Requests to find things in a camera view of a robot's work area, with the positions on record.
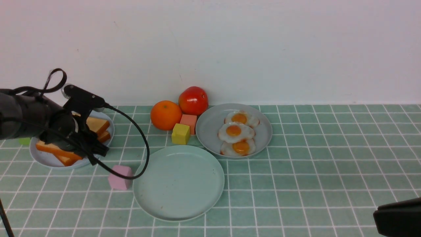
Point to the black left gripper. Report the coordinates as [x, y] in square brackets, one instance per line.
[69, 132]

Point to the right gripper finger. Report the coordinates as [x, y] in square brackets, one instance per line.
[399, 219]

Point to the toast slice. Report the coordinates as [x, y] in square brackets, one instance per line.
[95, 124]
[68, 160]

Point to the fried egg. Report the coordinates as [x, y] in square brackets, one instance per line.
[239, 149]
[234, 132]
[242, 117]

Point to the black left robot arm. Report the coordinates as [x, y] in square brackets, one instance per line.
[34, 115]

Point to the light blue plate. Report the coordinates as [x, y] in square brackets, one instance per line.
[49, 160]

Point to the green cube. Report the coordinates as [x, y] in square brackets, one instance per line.
[24, 141]

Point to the orange fruit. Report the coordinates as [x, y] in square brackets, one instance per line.
[165, 114]

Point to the yellow cube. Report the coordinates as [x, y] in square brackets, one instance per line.
[180, 134]

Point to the mint green plate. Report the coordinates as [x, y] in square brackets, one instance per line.
[180, 183]

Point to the salmon pink cube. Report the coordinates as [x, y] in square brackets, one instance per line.
[189, 120]

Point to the red tomato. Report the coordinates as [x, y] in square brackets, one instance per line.
[193, 101]

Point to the grey plate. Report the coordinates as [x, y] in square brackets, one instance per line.
[211, 121]

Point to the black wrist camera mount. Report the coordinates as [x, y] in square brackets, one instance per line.
[81, 101]

